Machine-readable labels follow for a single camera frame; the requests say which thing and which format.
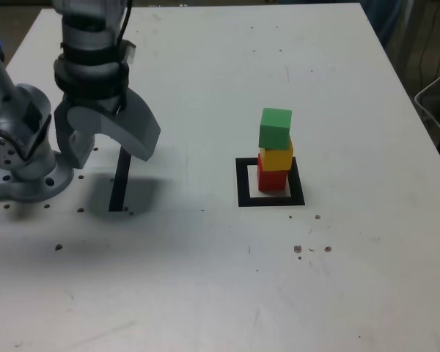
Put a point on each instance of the green cube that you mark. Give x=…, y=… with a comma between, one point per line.
x=275, y=128

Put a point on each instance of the yellow cube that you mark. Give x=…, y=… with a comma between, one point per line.
x=278, y=159

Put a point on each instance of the small gripper camera box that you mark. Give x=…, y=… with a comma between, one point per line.
x=130, y=53

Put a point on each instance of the black tape strip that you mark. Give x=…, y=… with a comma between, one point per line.
x=118, y=187

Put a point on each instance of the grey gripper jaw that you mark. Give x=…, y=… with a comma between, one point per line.
x=135, y=128
x=73, y=146

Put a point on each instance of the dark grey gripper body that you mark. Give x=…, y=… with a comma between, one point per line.
x=95, y=103

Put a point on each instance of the translucent white bin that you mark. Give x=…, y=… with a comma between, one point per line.
x=434, y=110

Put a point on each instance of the black tape square outline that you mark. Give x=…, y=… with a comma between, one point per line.
x=242, y=183

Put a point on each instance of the red cube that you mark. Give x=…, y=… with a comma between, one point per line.
x=273, y=181

